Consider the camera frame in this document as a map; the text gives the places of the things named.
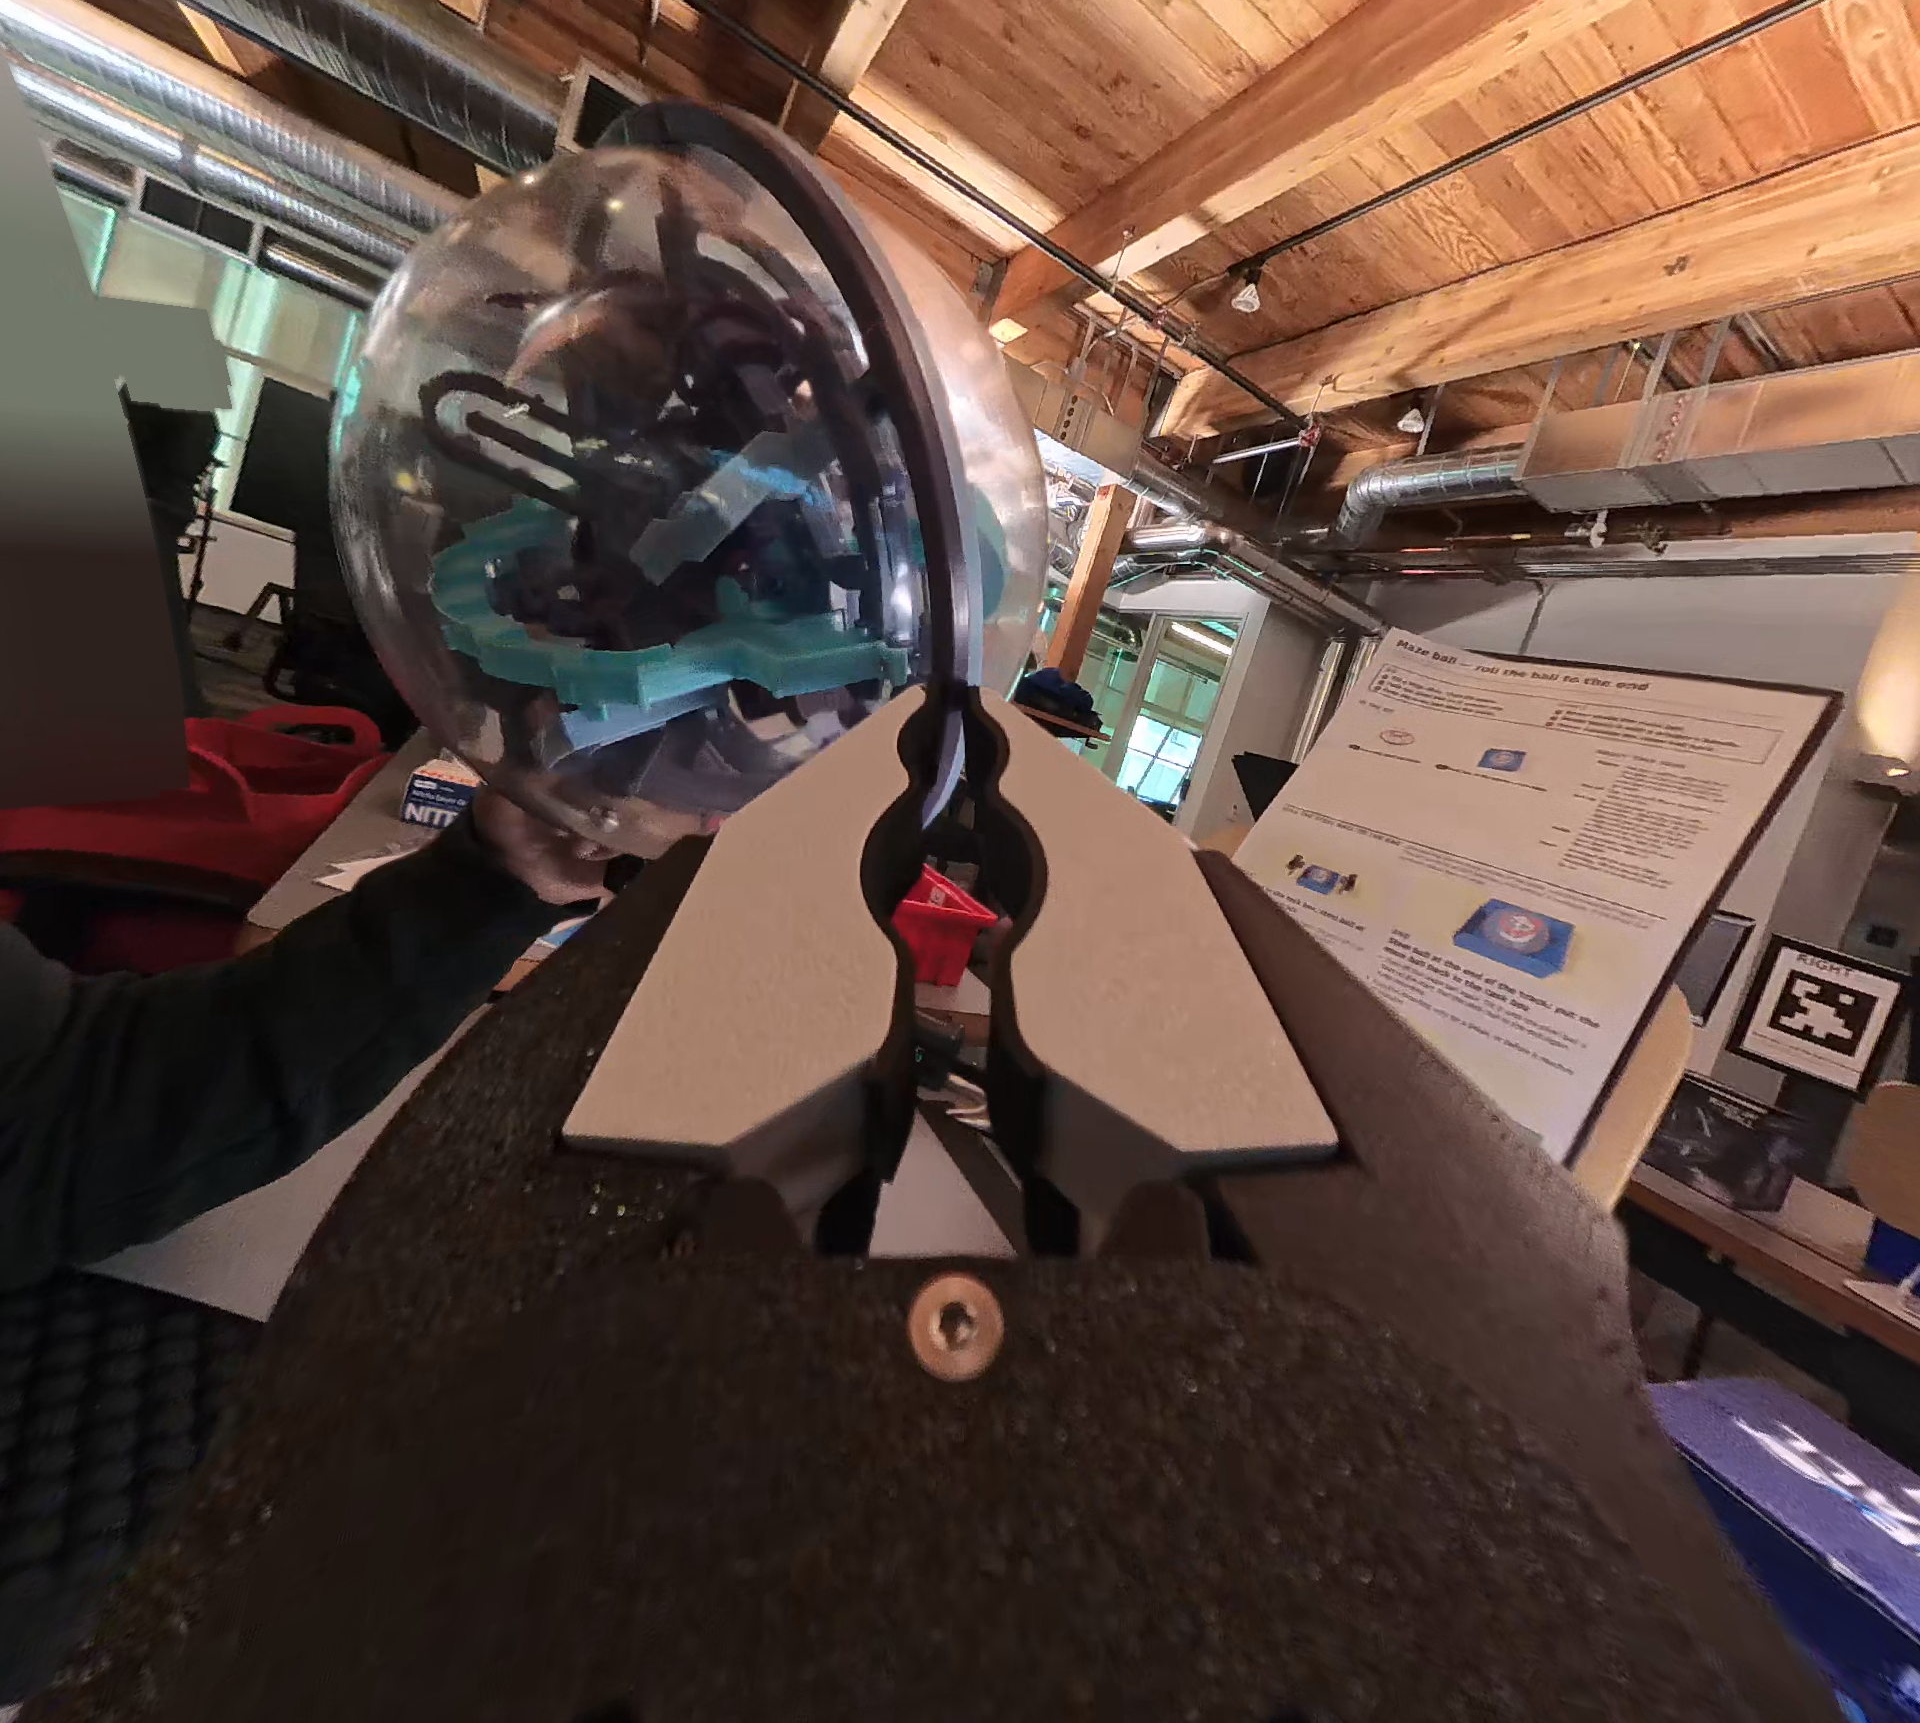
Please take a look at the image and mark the person's left hand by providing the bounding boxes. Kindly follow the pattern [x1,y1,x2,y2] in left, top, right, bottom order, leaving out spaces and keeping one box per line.
[472,780,625,905]

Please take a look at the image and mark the red carry bag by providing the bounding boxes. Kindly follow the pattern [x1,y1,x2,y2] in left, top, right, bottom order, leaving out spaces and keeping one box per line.
[0,703,388,975]

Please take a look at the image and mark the instruction sheet board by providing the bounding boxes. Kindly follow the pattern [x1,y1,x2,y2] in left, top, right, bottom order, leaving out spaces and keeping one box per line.
[1232,638,1843,1209]

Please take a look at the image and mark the maze ball box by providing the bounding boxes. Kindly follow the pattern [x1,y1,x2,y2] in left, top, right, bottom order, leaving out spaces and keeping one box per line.
[1646,1377,1920,1681]

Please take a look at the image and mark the red plastic bin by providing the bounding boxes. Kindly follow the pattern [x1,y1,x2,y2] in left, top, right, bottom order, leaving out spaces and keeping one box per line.
[896,863,1009,992]

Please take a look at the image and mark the black mesh chair seat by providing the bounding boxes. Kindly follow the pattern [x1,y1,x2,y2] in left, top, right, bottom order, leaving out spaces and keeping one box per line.
[0,1270,258,1635]

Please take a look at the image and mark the person's left forearm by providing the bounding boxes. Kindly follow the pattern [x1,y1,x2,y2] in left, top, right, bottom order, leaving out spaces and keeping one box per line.
[0,842,574,1291]

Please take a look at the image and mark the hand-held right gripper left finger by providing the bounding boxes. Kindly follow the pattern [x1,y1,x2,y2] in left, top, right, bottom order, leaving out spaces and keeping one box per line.
[562,683,925,1220]

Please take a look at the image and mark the framed marker tag sign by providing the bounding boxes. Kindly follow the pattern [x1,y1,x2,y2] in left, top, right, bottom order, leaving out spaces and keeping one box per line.
[1735,937,1913,1095]

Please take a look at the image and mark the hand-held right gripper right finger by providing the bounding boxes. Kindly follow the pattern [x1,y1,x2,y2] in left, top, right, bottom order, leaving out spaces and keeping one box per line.
[977,698,1343,1217]

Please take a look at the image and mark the clear maze ball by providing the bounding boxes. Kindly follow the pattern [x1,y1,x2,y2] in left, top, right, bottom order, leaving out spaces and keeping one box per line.
[331,97,1050,863]

